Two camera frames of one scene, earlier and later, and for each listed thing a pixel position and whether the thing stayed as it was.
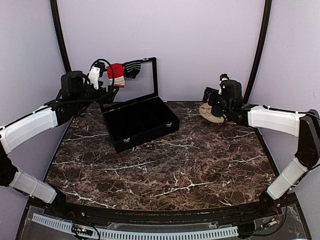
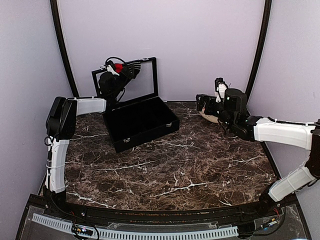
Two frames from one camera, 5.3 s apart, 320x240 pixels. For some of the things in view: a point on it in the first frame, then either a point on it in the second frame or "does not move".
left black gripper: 109,95 to 127,78
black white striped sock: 131,68 does not move
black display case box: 138,115 does not move
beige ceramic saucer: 205,111 does not move
